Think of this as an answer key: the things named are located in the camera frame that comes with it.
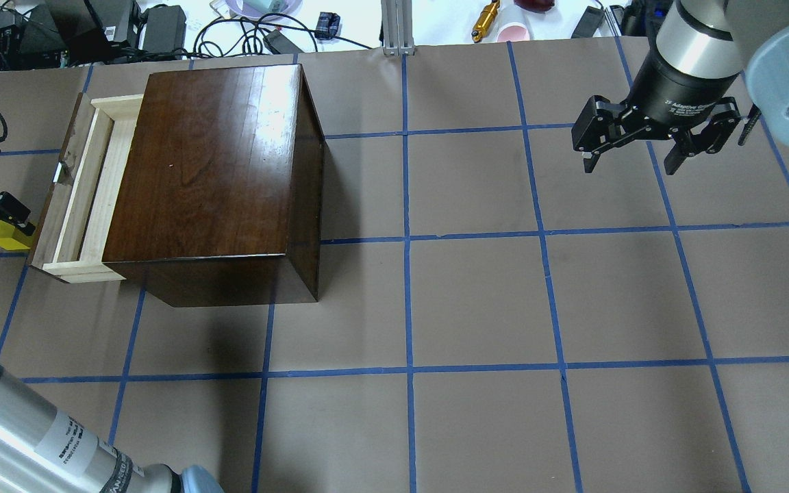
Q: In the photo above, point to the light wooden drawer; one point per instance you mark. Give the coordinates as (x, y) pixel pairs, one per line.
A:
(75, 220)

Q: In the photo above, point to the dark wooden drawer cabinet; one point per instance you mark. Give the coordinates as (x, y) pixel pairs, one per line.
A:
(220, 200)

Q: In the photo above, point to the small blue black device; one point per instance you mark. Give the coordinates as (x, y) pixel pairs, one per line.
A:
(327, 26)

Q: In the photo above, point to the purple plate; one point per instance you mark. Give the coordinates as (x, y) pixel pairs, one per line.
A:
(256, 9)

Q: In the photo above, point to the gold metal cylinder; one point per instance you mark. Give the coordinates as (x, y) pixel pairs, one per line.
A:
(484, 21)

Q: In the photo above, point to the yellow block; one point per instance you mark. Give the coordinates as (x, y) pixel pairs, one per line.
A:
(12, 239)

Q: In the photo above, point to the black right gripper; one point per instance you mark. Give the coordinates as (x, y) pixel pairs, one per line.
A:
(681, 90)

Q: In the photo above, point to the pink cup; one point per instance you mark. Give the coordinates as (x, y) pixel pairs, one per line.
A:
(513, 31)

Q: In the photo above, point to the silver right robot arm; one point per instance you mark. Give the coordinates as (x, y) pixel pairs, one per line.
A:
(716, 39)

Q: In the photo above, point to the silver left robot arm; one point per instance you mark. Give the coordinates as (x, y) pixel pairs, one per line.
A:
(43, 449)

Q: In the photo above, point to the black power adapter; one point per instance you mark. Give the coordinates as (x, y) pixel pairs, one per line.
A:
(164, 28)

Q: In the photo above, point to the aluminium frame post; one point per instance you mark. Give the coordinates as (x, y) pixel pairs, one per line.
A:
(397, 27)

